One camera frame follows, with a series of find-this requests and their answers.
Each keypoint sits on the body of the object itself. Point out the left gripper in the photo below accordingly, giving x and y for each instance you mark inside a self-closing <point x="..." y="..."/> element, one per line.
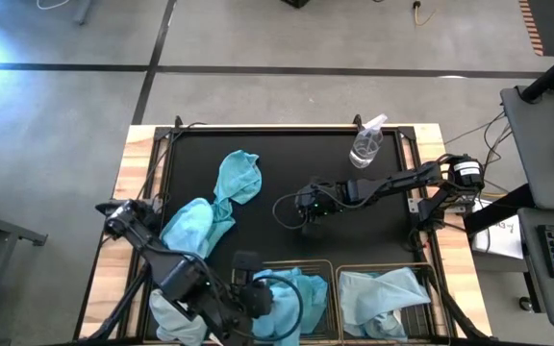
<point x="255" y="300"/>

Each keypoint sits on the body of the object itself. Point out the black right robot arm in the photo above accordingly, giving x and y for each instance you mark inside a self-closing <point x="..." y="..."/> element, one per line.
<point x="392" y="181"/>

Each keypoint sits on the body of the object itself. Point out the grey metal table leg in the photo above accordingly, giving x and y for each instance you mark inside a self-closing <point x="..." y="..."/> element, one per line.
<point x="84" y="9"/>

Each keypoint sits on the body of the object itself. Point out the black caster wheel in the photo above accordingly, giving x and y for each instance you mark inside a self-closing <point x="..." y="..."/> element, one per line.
<point x="525" y="303"/>

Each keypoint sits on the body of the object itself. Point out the pale blue smooth microfiber towel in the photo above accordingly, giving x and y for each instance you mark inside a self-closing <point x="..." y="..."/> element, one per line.
<point x="378" y="293"/>

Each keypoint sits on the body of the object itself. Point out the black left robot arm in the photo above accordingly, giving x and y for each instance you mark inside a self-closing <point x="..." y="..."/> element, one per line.
<point x="176" y="279"/>

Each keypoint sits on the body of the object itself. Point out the white paper sheet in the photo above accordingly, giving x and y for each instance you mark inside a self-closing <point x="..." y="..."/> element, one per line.
<point x="503" y="238"/>

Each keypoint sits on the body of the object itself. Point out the grey desk frame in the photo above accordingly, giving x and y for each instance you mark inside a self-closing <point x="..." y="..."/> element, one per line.
<point x="7" y="229"/>

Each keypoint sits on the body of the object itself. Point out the teal plush microfiber towel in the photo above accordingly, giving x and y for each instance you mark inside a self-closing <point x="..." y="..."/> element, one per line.
<point x="315" y="303"/>

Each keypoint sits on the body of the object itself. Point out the black table frame rim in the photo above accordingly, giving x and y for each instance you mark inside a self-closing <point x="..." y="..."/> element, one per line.
<point x="282" y="129"/>

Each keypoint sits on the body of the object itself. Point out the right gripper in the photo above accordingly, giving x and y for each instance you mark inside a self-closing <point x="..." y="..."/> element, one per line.
<point x="320" y="199"/>

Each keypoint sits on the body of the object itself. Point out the pale teal-edged microfiber towel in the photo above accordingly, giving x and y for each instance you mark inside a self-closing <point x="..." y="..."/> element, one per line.
<point x="171" y="322"/>

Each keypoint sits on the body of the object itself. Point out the light blue waffle microfiber towel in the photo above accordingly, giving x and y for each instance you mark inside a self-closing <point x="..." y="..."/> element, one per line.
<point x="279" y="312"/>

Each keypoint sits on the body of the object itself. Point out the black table clamp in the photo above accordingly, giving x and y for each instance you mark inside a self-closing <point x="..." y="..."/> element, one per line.
<point x="178" y="121"/>
<point x="357" y="121"/>

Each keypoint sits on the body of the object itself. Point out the clear plastic spray bottle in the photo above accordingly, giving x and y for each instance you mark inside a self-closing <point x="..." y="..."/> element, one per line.
<point x="366" y="149"/>

